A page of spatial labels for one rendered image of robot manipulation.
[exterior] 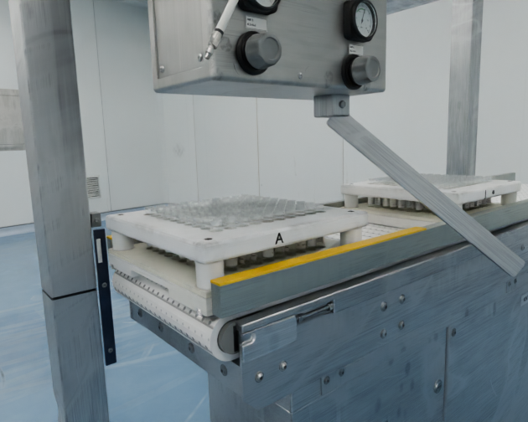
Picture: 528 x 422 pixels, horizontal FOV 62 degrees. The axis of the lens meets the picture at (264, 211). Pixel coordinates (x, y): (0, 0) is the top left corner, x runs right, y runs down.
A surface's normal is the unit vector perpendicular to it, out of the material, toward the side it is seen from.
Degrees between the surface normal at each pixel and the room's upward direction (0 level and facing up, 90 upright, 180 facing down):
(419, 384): 90
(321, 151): 90
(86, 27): 90
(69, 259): 90
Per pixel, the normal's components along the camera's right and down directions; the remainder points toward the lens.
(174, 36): -0.78, 0.12
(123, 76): 0.73, 0.09
